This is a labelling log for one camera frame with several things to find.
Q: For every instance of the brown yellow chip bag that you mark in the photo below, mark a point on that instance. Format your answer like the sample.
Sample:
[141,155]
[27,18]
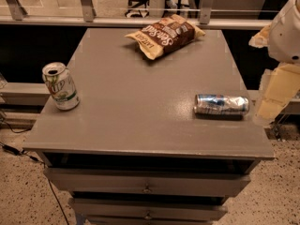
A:
[165,36]

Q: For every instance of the green white 7up can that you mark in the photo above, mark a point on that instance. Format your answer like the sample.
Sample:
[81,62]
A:
[61,86]

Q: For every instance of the grey drawer cabinet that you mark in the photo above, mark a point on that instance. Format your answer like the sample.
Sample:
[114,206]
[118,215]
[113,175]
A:
[138,115]

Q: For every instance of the lower grey drawer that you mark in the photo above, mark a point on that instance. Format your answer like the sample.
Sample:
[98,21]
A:
[147,210]

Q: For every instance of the crushed blue silver can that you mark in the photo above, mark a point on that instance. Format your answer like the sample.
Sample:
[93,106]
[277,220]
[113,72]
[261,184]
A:
[221,105]

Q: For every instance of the upper grey drawer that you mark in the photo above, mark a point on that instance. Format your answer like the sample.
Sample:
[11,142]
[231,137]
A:
[149,183]

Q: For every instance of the black office chair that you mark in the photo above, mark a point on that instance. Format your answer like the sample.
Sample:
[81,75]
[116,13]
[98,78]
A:
[137,9]

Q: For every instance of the metal window railing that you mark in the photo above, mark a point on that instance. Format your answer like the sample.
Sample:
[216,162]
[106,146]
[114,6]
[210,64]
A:
[208,14]

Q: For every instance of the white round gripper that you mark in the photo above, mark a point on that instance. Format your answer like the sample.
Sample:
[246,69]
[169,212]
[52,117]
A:
[285,37]

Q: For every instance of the grey drawer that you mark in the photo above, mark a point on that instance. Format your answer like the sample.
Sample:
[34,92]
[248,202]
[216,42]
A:
[147,210]
[149,183]

